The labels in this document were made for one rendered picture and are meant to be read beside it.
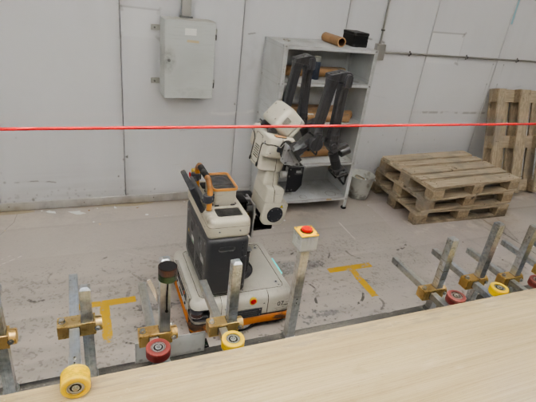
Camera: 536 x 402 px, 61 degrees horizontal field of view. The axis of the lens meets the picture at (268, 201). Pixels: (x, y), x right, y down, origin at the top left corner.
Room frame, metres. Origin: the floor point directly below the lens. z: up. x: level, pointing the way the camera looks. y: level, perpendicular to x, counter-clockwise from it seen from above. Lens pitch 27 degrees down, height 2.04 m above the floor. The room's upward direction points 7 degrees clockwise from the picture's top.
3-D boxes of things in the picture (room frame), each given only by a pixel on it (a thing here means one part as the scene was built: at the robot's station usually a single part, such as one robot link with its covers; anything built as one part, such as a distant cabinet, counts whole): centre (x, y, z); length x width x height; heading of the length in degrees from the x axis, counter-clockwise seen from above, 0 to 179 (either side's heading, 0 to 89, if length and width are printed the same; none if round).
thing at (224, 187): (2.41, 0.29, 0.87); 0.23 x 0.15 x 0.11; 24
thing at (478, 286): (1.88, -1.00, 0.83); 0.43 x 0.03 x 0.04; 25
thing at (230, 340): (1.18, 0.06, 0.85); 0.08 x 0.08 x 0.11
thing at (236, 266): (1.32, 0.08, 0.89); 0.04 x 0.04 x 0.48; 25
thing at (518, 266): (1.95, -1.28, 0.88); 0.04 x 0.04 x 0.48; 25
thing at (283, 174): (2.58, -0.08, 0.99); 0.28 x 0.16 x 0.22; 24
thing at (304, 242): (1.43, -0.15, 1.18); 0.07 x 0.07 x 0.08; 25
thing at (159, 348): (1.10, 0.30, 0.85); 0.08 x 0.08 x 0.11
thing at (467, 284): (1.83, -1.03, 0.83); 0.14 x 0.06 x 0.05; 115
